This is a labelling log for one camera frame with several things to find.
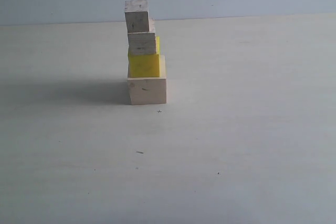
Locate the large pale wooden cube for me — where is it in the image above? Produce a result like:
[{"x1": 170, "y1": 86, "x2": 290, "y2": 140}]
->
[{"x1": 127, "y1": 55, "x2": 167, "y2": 105}]

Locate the yellow cube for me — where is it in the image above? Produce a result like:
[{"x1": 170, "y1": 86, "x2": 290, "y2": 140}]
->
[{"x1": 128, "y1": 36, "x2": 161, "y2": 78}]

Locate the medium weathered wooden cube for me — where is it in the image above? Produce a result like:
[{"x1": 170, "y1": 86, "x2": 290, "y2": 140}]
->
[{"x1": 128, "y1": 18, "x2": 159, "y2": 55}]

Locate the small weathered wooden cube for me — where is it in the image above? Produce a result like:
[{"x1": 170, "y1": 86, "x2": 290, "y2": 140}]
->
[{"x1": 124, "y1": 0, "x2": 149, "y2": 33}]

